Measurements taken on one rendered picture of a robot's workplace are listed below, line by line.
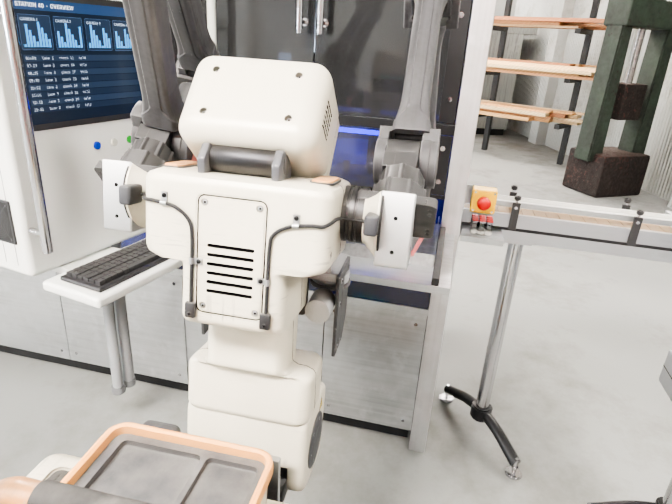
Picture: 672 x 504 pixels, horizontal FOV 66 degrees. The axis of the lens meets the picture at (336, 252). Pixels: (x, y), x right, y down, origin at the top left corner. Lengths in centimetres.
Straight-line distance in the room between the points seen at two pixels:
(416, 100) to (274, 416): 58
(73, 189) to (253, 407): 88
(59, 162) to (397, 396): 132
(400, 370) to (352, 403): 25
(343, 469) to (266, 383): 114
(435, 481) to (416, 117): 143
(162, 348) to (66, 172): 92
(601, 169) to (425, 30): 528
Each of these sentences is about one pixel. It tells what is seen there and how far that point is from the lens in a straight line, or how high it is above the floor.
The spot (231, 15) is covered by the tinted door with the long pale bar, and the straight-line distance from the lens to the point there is 172.
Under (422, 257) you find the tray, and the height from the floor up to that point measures 90.
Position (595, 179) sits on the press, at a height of 19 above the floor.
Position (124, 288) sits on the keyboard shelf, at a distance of 143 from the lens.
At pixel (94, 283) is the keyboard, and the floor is 82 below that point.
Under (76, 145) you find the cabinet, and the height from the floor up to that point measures 112.
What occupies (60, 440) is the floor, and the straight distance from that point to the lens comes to 225.
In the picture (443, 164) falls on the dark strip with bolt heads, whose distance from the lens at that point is 159.
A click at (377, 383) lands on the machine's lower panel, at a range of 194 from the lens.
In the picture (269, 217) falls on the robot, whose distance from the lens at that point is 70.
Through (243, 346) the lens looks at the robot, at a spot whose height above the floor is 96.
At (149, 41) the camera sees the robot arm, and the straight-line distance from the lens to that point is 85.
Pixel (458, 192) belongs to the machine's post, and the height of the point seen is 101.
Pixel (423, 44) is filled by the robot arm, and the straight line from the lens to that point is 97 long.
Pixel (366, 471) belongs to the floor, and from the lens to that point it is 200.
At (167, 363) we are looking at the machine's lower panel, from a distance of 223.
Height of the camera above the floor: 142
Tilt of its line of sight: 22 degrees down
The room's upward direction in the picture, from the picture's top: 4 degrees clockwise
